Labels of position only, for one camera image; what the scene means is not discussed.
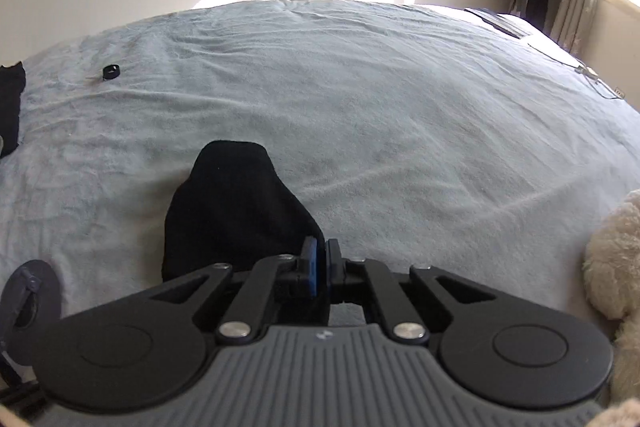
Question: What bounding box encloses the white plush dog toy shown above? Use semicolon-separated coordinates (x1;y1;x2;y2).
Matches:
582;189;640;427

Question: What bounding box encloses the thin charging cable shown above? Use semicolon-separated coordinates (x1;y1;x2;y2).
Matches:
527;41;626;100

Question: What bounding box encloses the cream and black sweatshirt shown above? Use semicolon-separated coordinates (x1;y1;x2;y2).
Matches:
0;61;326;283

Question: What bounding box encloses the dark flat tablet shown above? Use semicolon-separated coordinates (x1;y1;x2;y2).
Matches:
463;6;531;40

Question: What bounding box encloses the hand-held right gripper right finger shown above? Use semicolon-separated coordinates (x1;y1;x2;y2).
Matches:
324;237;496;341

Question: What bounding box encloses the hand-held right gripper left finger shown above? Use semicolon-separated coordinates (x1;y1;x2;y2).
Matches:
149;235;326;341

